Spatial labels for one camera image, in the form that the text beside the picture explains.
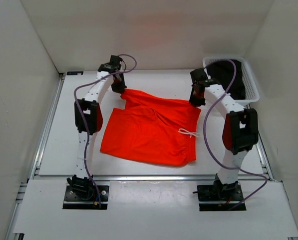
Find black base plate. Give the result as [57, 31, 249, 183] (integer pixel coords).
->
[62, 185, 109, 210]
[192, 182, 247, 212]

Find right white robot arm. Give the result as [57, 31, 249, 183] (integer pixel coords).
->
[189, 68, 259, 200]

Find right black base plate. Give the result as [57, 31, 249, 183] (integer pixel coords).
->
[192, 182, 247, 212]

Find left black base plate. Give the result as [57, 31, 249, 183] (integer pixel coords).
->
[62, 185, 109, 210]

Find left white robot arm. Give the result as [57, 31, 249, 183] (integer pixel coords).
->
[67, 55, 126, 201]

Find orange shorts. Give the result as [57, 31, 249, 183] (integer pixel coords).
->
[100, 89, 201, 167]

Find white plastic basket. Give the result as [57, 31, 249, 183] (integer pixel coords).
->
[203, 55, 260, 106]

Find black folded shorts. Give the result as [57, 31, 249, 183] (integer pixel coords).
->
[206, 59, 246, 100]

